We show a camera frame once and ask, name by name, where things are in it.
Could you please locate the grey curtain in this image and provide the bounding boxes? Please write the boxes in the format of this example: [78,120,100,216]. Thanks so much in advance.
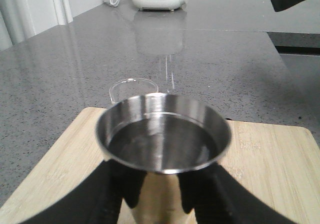
[0,0,73,51]

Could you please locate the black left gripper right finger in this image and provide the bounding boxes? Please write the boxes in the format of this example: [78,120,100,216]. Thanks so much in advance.
[178,164,285,223]

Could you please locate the steel double jigger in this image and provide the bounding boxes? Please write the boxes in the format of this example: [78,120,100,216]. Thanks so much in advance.
[95,93,231,223]

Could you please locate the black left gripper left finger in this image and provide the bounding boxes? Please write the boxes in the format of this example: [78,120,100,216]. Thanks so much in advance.
[24,160,147,223]

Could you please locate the light wooden cutting board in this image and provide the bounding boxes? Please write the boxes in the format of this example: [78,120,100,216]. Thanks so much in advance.
[0,107,320,223]

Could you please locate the clear glass beaker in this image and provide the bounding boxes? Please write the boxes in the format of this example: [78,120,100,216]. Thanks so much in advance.
[109,78,159,105]

